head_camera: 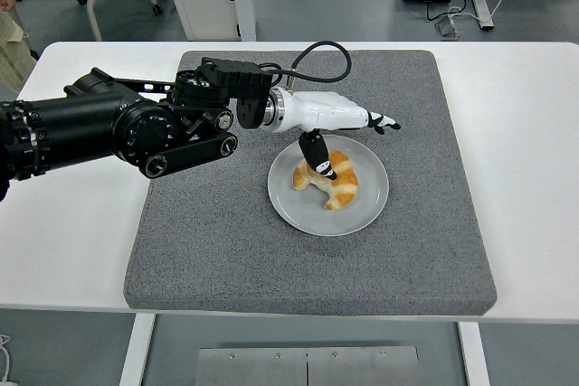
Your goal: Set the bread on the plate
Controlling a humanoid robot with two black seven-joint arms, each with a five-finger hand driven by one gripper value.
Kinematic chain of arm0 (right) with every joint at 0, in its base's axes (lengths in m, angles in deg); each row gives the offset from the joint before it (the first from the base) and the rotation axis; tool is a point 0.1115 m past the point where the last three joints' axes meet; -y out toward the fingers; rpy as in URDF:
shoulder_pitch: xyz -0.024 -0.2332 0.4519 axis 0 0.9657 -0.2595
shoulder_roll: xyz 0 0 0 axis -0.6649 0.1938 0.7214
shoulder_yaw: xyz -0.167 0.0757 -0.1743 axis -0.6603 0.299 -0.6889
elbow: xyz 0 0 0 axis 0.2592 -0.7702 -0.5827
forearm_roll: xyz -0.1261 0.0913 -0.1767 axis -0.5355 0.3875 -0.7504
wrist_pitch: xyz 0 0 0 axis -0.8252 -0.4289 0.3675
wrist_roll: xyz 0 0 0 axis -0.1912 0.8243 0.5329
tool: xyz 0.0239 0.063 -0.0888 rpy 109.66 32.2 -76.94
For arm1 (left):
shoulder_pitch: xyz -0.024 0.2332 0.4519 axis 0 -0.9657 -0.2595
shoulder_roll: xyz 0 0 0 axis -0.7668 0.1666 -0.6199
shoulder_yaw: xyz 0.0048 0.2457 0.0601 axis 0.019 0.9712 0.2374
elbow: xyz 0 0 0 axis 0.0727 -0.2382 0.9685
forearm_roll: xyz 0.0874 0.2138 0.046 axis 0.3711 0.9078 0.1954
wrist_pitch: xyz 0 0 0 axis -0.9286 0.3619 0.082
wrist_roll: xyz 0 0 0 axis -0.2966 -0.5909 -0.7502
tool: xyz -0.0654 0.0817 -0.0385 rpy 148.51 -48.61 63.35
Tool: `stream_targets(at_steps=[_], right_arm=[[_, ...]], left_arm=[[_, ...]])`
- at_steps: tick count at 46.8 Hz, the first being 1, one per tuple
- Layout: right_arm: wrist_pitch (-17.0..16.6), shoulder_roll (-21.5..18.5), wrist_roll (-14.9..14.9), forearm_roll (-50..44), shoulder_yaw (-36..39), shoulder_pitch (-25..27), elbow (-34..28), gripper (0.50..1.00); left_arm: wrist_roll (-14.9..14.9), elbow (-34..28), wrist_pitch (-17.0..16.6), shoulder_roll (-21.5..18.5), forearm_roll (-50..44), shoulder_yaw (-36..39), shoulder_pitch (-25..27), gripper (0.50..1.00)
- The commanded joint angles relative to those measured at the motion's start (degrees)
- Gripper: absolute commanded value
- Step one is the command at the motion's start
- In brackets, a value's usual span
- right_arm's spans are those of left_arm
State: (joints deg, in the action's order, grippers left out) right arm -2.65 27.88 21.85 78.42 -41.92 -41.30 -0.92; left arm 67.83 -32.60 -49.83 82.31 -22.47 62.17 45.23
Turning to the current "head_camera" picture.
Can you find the person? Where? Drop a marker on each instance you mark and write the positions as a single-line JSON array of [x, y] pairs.
[[9, 56]]

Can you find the clear plastic floor piece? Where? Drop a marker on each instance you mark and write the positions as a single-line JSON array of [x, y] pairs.
[[448, 28]]

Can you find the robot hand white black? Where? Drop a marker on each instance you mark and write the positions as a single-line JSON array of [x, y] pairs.
[[325, 110]]

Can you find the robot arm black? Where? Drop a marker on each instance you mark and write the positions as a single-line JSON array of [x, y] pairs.
[[90, 119]]

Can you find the grey felt mat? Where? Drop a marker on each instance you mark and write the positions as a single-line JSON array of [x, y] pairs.
[[307, 268]]

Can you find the white table leg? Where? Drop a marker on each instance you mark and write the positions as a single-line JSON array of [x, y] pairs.
[[475, 354], [135, 350]]

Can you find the croissant bread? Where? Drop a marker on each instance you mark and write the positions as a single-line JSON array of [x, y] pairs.
[[344, 183]]

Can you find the pale grey round plate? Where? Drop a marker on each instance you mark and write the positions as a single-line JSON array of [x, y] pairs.
[[316, 219]]

